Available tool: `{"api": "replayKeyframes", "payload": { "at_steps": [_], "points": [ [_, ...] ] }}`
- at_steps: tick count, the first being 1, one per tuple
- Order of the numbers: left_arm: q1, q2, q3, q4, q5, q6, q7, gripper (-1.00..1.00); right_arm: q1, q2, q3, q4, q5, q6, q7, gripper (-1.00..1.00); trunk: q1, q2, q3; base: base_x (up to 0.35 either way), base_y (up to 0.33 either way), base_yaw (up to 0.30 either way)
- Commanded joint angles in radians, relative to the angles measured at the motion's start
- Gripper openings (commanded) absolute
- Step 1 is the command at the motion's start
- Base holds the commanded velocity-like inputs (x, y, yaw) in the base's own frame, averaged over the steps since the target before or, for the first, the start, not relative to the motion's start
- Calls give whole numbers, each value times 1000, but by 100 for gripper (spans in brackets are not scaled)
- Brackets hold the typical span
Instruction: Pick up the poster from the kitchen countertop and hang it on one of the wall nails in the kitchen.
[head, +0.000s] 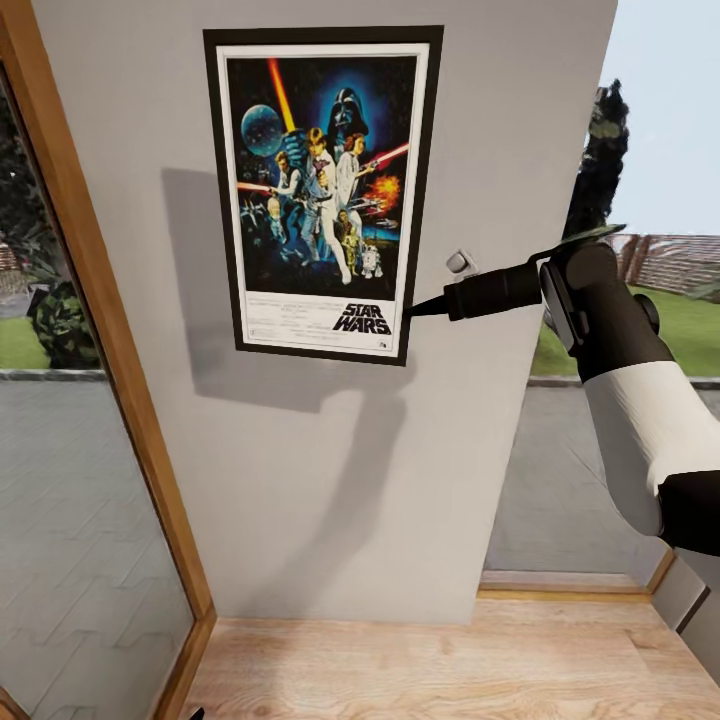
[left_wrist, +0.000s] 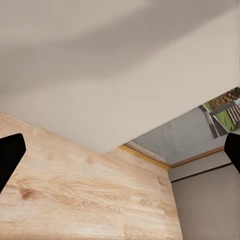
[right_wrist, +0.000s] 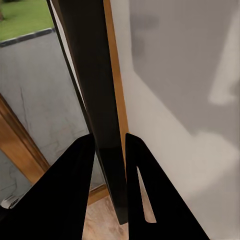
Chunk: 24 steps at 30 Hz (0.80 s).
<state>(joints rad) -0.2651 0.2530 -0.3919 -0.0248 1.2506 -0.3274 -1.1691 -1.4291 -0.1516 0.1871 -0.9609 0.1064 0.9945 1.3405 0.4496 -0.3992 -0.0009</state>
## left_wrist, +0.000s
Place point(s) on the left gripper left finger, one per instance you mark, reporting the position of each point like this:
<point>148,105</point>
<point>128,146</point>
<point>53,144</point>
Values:
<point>12,150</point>

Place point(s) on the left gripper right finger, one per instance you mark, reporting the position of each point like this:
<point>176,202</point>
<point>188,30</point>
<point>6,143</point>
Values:
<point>232,149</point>

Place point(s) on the fixed window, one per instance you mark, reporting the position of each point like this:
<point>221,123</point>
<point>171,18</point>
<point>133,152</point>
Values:
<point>192,136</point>

